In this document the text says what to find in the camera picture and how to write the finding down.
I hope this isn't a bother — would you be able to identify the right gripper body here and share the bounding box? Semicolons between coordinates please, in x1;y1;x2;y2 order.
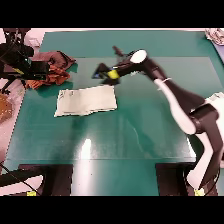
105;60;138;83

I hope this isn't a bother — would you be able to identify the white T-shirt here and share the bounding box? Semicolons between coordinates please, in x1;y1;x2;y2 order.
54;84;119;118

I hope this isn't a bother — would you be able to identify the brown garment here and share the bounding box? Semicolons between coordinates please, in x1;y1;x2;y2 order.
31;49;77;73

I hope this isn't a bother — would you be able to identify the pale garment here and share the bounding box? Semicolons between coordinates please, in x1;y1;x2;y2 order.
204;28;224;46

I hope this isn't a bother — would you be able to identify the black cable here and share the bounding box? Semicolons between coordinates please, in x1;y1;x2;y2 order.
0;162;42;197

